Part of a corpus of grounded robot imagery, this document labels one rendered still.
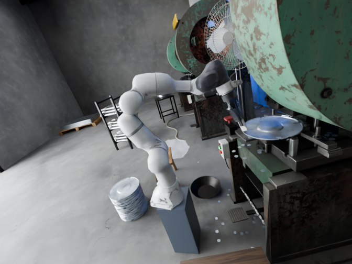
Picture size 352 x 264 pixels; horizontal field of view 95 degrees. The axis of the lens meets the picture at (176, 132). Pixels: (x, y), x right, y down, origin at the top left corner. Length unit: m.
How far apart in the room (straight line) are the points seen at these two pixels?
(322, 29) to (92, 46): 7.67
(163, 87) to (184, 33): 1.41
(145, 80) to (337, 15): 0.63
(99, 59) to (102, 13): 1.58
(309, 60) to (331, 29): 0.06
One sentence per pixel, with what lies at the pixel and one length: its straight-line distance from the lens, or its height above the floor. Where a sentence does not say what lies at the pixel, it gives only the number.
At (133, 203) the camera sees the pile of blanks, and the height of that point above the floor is 0.18.
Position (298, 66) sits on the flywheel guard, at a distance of 0.42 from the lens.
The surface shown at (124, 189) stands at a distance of 1.67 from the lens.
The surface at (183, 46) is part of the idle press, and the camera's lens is 2.14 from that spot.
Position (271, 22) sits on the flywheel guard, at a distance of 0.40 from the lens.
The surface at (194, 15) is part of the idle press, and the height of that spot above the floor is 1.62.
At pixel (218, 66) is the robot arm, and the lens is 0.90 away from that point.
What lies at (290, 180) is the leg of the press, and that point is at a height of 0.64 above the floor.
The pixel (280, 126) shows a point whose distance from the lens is 1.02.
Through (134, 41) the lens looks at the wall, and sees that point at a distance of 7.50.
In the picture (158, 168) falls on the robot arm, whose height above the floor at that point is 0.78.
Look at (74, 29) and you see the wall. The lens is 8.13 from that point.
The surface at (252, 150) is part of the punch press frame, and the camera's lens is 1.08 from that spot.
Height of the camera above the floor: 1.24
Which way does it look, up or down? 23 degrees down
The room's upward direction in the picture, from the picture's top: 16 degrees counter-clockwise
